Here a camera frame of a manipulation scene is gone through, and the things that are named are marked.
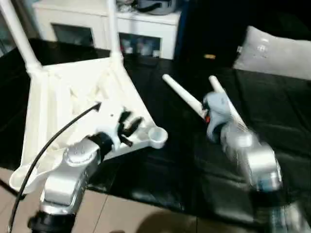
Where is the white plastic table leg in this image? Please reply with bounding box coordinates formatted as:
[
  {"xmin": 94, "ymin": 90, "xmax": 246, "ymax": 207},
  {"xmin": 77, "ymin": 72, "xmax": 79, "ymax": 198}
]
[
  {"xmin": 208, "ymin": 75, "xmax": 252, "ymax": 133},
  {"xmin": 0, "ymin": 0, "xmax": 42, "ymax": 71},
  {"xmin": 106, "ymin": 0, "xmax": 124, "ymax": 61},
  {"xmin": 162, "ymin": 74, "xmax": 210, "ymax": 120}
]

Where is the white plastic table top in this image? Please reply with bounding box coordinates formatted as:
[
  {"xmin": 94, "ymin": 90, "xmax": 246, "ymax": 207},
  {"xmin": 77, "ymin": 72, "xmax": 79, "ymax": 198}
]
[{"xmin": 9, "ymin": 52, "xmax": 169, "ymax": 195}]

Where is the black mat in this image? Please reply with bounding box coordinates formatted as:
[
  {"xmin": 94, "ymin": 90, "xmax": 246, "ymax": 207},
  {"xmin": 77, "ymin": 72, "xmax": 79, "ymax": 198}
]
[{"xmin": 0, "ymin": 38, "xmax": 311, "ymax": 226}]

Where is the black case with gold label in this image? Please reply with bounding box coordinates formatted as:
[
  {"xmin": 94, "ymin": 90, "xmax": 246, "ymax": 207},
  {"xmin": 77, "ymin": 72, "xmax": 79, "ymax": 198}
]
[{"xmin": 174, "ymin": 0, "xmax": 250, "ymax": 69}]

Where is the grey pillow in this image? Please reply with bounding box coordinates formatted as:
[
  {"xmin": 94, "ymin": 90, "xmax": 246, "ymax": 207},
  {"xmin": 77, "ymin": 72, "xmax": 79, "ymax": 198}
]
[{"xmin": 232, "ymin": 25, "xmax": 311, "ymax": 81}]

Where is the white glass-door cabinet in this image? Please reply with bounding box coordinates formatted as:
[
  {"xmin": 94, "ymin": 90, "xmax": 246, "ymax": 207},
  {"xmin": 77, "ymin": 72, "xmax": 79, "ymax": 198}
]
[{"xmin": 32, "ymin": 0, "xmax": 182, "ymax": 60}]

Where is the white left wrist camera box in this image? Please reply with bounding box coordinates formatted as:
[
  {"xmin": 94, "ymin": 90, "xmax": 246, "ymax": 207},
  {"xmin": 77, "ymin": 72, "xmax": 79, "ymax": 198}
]
[{"xmin": 96, "ymin": 101, "xmax": 129, "ymax": 152}]

